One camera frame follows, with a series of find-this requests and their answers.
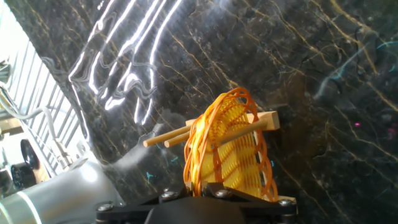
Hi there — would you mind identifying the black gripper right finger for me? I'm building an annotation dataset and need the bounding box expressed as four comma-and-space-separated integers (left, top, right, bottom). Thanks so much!
201, 182, 280, 207

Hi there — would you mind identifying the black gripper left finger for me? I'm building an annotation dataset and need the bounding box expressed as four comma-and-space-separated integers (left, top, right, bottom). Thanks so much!
136, 182, 193, 207

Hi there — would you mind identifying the yellow orange woven basket dish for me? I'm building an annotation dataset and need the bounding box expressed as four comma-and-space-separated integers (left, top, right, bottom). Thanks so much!
183, 86, 279, 203

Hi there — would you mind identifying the wooden peg dish rack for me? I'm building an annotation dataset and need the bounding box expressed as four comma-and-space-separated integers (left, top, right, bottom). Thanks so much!
142, 111, 298, 203

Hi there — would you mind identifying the black marble pattern mat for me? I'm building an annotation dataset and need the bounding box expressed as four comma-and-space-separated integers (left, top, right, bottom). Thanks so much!
4, 0, 398, 224

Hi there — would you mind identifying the black round object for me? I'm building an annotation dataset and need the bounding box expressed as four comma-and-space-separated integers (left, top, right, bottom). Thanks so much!
20, 139, 42, 170

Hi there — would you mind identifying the black device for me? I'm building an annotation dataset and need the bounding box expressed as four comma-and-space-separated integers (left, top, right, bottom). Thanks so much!
11, 162, 37, 190

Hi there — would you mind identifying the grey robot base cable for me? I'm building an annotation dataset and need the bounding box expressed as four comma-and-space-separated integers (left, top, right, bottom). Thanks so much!
0, 88, 75, 170

